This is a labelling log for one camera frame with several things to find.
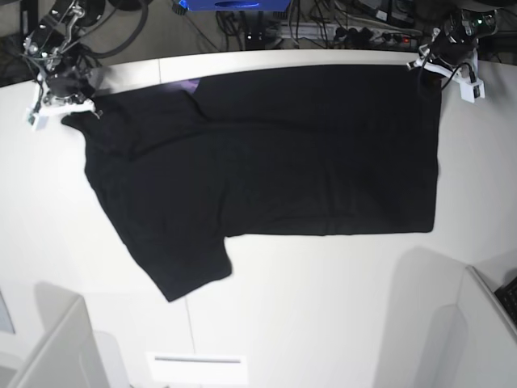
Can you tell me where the black T-shirt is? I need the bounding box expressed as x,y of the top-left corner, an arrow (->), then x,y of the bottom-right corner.
62,65 -> 441,302

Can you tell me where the blue box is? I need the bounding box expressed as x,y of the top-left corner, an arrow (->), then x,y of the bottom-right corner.
177,0 -> 291,12

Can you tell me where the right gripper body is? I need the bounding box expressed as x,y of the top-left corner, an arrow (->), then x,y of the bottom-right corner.
42,64 -> 95,99

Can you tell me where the black keyboard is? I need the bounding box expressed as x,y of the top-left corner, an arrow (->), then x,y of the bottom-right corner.
495,278 -> 517,324

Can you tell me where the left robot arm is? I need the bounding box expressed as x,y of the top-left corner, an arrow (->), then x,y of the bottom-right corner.
429,9 -> 498,66

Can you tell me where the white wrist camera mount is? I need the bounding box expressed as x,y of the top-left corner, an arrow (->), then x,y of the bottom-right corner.
25,99 -> 97,131
406,49 -> 485,103

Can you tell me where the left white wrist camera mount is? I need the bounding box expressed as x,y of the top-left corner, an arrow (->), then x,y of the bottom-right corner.
406,49 -> 485,103

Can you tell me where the grey partition left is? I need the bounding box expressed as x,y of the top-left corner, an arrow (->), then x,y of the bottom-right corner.
1,283 -> 110,387

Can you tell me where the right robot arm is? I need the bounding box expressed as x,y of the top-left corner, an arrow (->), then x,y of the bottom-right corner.
23,1 -> 96,103

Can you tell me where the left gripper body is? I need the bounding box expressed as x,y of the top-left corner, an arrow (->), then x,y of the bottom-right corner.
428,34 -> 477,66

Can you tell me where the white power strip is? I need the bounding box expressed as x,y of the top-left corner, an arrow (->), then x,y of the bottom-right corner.
277,23 -> 422,48

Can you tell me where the grey partition right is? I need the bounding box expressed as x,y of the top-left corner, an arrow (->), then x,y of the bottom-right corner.
414,266 -> 516,387

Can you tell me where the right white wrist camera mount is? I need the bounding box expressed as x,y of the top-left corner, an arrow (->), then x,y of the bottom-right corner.
25,99 -> 97,131

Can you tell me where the grey partition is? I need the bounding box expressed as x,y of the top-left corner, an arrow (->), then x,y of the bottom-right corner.
414,266 -> 516,387
1,283 -> 110,387

